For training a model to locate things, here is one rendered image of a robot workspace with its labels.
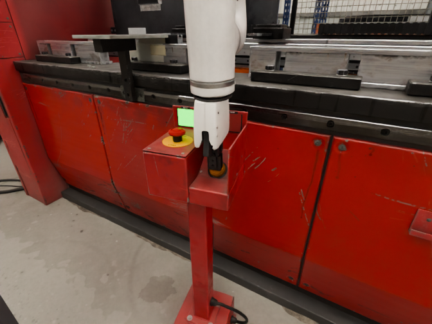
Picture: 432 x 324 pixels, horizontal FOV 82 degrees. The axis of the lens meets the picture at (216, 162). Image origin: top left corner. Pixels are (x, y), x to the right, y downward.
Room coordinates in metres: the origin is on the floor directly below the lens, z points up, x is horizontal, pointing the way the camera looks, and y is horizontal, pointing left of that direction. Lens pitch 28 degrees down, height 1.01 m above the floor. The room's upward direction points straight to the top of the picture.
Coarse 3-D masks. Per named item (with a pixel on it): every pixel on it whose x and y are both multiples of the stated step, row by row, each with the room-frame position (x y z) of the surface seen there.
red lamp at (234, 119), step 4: (232, 116) 0.58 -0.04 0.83; (236, 116) 0.58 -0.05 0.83; (240, 116) 0.58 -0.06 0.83; (232, 120) 0.58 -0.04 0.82; (236, 120) 0.58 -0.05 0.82; (240, 120) 0.58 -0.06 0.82; (232, 124) 0.58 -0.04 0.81; (236, 124) 0.58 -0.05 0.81; (240, 124) 0.58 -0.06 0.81; (232, 128) 0.58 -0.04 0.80; (236, 128) 0.58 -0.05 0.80
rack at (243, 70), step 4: (288, 0) 2.90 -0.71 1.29; (284, 4) 2.89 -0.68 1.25; (288, 4) 2.90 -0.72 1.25; (284, 8) 2.89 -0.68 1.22; (288, 8) 2.90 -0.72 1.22; (284, 12) 2.89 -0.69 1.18; (288, 12) 2.87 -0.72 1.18; (284, 16) 2.91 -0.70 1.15; (288, 16) 2.87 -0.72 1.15; (284, 20) 2.91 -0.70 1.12; (288, 20) 2.87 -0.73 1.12; (288, 24) 2.88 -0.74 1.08; (236, 68) 2.61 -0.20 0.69; (240, 68) 2.59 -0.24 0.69; (244, 68) 2.57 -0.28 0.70; (248, 68) 2.55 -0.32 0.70; (280, 68) 2.90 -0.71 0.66; (236, 72) 2.61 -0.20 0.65; (240, 72) 2.59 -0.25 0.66; (244, 72) 2.57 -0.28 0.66; (248, 72) 2.55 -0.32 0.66
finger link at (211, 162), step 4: (212, 152) 0.46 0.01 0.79; (212, 156) 0.48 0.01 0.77; (220, 156) 0.48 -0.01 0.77; (208, 160) 0.49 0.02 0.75; (212, 160) 0.48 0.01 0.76; (216, 160) 0.48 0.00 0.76; (220, 160) 0.49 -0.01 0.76; (208, 164) 0.49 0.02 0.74; (212, 164) 0.48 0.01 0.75; (216, 164) 0.48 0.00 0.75; (220, 164) 0.49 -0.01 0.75; (208, 168) 0.50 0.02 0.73; (212, 168) 0.48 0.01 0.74; (216, 168) 0.49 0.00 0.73; (220, 168) 0.49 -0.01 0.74
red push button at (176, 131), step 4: (172, 128) 0.55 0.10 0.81; (176, 128) 0.55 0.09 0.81; (180, 128) 0.55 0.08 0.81; (168, 132) 0.53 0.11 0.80; (172, 132) 0.52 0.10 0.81; (176, 132) 0.52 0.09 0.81; (180, 132) 0.52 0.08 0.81; (184, 132) 0.53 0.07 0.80; (172, 136) 0.54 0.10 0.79; (176, 136) 0.52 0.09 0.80; (180, 136) 0.53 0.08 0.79; (176, 140) 0.53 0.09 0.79; (180, 140) 0.53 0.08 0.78
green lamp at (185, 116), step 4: (180, 112) 0.63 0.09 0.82; (184, 112) 0.62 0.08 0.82; (188, 112) 0.62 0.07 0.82; (192, 112) 0.62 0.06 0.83; (180, 116) 0.63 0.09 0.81; (184, 116) 0.62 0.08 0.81; (188, 116) 0.62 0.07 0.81; (192, 116) 0.62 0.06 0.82; (180, 120) 0.63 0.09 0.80; (184, 120) 0.62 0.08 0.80; (188, 120) 0.62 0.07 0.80; (192, 120) 0.62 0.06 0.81; (180, 124) 0.63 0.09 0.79; (184, 124) 0.62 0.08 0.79; (188, 124) 0.62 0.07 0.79; (192, 124) 0.62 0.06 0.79
